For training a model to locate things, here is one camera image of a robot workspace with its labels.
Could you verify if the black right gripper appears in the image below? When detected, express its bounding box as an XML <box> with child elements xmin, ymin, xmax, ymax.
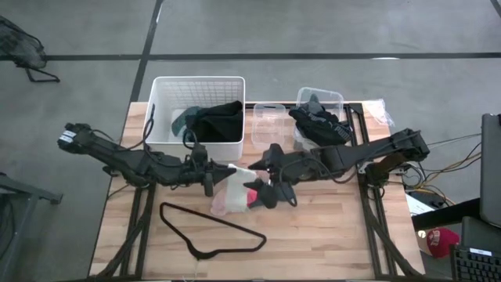
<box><xmin>243</xmin><ymin>143</ymin><xmax>326</xmax><ymax>209</ymax></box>

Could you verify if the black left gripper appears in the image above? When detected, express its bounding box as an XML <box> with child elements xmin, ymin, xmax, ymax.
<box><xmin>183</xmin><ymin>143</ymin><xmax>237</xmax><ymax>197</ymax></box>

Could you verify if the thick white sock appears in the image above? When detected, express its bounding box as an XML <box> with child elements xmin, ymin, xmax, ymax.
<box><xmin>223</xmin><ymin>163</ymin><xmax>259</xmax><ymax>215</ymax></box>

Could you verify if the red cloth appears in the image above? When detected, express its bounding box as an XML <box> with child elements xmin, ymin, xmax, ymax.
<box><xmin>245</xmin><ymin>187</ymin><xmax>260</xmax><ymax>209</ymax></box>

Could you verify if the plain black garment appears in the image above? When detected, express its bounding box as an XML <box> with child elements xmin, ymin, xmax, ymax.
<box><xmin>186</xmin><ymin>100</ymin><xmax>244</xmax><ymax>144</ymax></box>

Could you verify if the black Puma underwear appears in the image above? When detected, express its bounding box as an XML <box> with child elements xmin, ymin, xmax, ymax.
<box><xmin>288</xmin><ymin>104</ymin><xmax>353</xmax><ymax>147</ymax></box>

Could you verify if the green patterned shirt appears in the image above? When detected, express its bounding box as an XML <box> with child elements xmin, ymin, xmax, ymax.
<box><xmin>171</xmin><ymin>106</ymin><xmax>200</xmax><ymax>138</ymax></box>

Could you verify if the dark grey sock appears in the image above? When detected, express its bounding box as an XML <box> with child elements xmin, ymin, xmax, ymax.
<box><xmin>303</xmin><ymin>93</ymin><xmax>326</xmax><ymax>114</ymax></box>

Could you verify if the small clear plastic container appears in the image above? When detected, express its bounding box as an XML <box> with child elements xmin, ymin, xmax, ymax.
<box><xmin>250</xmin><ymin>102</ymin><xmax>287</xmax><ymax>152</ymax></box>

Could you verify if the tall clear plastic container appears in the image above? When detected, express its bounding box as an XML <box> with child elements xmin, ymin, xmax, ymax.
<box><xmin>293</xmin><ymin>86</ymin><xmax>345</xmax><ymax>152</ymax></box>

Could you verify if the white perforated laundry basket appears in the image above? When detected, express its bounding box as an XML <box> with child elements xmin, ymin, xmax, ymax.
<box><xmin>142</xmin><ymin>75</ymin><xmax>247</xmax><ymax>162</ymax></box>

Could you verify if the clear plastic bag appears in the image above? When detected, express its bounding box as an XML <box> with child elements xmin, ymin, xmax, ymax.
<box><xmin>363</xmin><ymin>98</ymin><xmax>395</xmax><ymax>128</ymax></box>

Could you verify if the white paper sheet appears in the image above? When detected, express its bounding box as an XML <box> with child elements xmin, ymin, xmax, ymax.
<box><xmin>405</xmin><ymin>193</ymin><xmax>426</xmax><ymax>217</ymax></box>

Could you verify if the black desk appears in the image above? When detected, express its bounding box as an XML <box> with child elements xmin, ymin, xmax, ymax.
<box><xmin>410</xmin><ymin>197</ymin><xmax>482</xmax><ymax>232</ymax></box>

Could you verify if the red cap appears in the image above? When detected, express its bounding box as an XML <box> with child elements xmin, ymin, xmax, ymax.
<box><xmin>425</xmin><ymin>227</ymin><xmax>461</xmax><ymax>259</ymax></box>

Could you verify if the grey side table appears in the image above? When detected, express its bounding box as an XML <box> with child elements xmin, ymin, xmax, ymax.
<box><xmin>0</xmin><ymin>172</ymin><xmax>64</xmax><ymax>275</ymax></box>

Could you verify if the black box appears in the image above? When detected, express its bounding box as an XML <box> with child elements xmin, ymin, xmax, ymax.
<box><xmin>461</xmin><ymin>215</ymin><xmax>501</xmax><ymax>251</ymax></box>

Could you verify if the black keyboard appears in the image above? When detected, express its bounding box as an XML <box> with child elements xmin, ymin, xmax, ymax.
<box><xmin>449</xmin><ymin>244</ymin><xmax>501</xmax><ymax>282</ymax></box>

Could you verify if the black mesh chair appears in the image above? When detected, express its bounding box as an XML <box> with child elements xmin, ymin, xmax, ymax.
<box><xmin>0</xmin><ymin>15</ymin><xmax>62</xmax><ymax>84</ymax></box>

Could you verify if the black rope loop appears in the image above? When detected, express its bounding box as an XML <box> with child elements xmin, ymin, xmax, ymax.
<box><xmin>159</xmin><ymin>201</ymin><xmax>268</xmax><ymax>261</ymax></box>

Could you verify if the yellow cable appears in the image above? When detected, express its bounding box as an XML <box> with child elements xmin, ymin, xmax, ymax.
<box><xmin>406</xmin><ymin>150</ymin><xmax>482</xmax><ymax>197</ymax></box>

